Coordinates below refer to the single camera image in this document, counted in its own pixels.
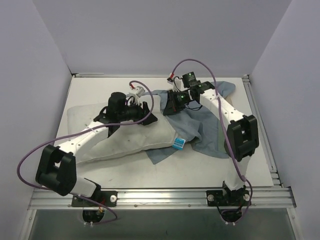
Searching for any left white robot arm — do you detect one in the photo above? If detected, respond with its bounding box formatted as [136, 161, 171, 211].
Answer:
[35, 92, 158, 206]

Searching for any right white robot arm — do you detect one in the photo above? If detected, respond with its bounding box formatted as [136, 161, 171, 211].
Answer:
[163, 72, 259, 205]

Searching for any aluminium back rail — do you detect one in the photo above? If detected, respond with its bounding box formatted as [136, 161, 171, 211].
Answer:
[72, 73, 105, 78]

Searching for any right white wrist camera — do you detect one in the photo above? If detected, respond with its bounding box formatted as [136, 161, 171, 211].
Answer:
[167, 76, 184, 92]

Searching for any white pillow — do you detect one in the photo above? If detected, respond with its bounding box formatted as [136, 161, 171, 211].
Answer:
[67, 91, 178, 164]

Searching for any blue pillowcase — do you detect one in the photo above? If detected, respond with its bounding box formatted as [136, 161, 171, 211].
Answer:
[146, 81, 236, 165]

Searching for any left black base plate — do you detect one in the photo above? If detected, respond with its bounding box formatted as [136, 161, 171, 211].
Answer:
[71, 190, 118, 208]

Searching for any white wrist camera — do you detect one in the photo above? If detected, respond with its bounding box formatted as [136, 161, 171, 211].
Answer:
[167, 76, 184, 92]
[128, 86, 146, 102]

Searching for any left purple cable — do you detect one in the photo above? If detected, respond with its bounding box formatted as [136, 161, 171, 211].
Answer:
[17, 80, 155, 225]

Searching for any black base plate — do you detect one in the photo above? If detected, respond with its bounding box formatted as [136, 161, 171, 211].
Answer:
[71, 190, 118, 208]
[206, 182, 251, 208]

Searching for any aluminium front rail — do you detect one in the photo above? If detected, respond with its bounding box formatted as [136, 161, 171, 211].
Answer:
[28, 186, 297, 210]

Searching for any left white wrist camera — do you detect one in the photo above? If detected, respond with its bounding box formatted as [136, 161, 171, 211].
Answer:
[128, 86, 146, 102]

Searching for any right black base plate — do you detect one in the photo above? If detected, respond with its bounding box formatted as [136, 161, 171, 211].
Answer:
[206, 182, 251, 208]

